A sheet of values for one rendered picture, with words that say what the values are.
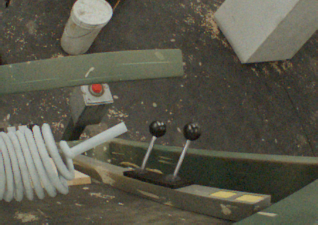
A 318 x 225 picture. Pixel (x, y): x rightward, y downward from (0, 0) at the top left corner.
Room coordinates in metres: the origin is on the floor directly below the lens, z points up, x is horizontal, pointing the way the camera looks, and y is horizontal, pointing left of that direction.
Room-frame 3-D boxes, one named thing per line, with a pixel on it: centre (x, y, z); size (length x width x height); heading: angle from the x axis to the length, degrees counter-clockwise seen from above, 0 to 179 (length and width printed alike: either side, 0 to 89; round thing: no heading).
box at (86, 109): (0.97, 0.21, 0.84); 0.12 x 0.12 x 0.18; 55
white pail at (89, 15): (1.88, 0.74, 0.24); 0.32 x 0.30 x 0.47; 150
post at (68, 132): (0.97, 0.21, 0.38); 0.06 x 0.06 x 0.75; 55
